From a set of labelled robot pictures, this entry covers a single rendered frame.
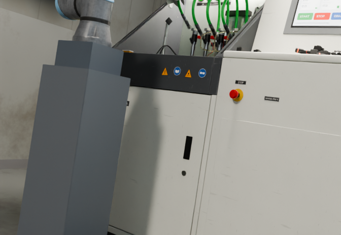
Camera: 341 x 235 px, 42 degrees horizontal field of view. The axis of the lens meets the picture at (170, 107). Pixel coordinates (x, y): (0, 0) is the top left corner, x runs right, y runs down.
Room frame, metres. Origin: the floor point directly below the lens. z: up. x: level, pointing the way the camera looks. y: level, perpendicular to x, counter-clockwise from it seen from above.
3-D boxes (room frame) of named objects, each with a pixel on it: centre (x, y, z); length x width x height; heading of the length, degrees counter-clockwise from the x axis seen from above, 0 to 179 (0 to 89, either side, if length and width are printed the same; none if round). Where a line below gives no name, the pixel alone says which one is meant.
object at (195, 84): (2.11, 0.08, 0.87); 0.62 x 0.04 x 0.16; 52
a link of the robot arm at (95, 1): (1.73, 0.34, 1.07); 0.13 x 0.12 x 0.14; 50
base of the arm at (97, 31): (1.73, 0.34, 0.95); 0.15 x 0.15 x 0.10
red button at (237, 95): (1.79, -0.25, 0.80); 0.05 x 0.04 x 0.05; 52
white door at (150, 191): (2.09, 0.09, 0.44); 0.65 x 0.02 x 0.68; 52
